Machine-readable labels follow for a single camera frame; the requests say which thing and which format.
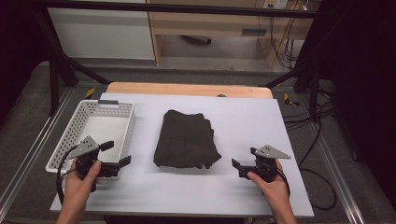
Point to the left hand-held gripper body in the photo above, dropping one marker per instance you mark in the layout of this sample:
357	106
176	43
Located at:
83	150

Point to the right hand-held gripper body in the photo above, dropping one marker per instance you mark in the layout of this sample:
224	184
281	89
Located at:
264	165

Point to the white perforated plastic basket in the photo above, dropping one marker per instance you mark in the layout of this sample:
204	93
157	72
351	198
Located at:
104	124

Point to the black garment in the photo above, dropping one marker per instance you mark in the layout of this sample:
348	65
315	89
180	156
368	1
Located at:
185	140

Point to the person's right hand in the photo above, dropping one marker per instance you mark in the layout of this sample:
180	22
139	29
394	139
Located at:
271	190

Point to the person's left hand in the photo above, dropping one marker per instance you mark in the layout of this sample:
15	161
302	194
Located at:
77	186

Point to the white table board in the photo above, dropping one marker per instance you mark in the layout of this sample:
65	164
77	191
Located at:
243	124

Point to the yellow tape strip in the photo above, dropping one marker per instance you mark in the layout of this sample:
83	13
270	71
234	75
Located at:
289	100
90	92

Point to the black metal stand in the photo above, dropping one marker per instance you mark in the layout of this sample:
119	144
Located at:
306	79
60	67

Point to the wooden table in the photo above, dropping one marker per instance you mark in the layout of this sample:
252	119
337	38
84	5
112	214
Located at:
186	89

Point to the white cabinet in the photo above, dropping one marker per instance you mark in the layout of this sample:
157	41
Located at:
99	34

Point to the dark object under desk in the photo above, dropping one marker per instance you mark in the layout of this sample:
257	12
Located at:
196	39

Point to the light wooden desk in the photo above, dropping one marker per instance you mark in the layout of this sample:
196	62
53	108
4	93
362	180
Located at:
214	23

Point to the aluminium floor rail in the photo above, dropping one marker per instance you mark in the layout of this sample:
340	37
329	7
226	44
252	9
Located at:
337	179
34	146

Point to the white wall socket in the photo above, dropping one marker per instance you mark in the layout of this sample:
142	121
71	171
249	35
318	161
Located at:
275	3

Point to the black horizontal frame bar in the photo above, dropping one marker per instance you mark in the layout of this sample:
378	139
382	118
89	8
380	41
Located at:
174	8

